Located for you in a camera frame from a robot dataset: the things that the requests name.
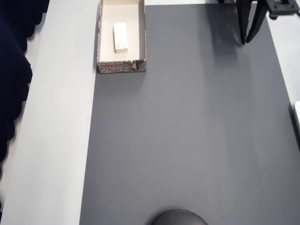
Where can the flat white device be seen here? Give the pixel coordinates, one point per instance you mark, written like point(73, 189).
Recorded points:
point(296, 117)

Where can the black round-base stand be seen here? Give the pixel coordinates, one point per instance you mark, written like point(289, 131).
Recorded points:
point(178, 218)

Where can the grey table mat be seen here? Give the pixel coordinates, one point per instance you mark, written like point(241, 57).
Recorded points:
point(164, 140)

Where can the white rectangular block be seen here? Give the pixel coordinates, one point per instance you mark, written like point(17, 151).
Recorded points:
point(120, 37)

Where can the dark blue curtain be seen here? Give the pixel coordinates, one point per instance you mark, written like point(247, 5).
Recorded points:
point(11, 58)

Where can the patterned cardboard box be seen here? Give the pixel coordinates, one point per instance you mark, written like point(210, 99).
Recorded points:
point(140, 35)

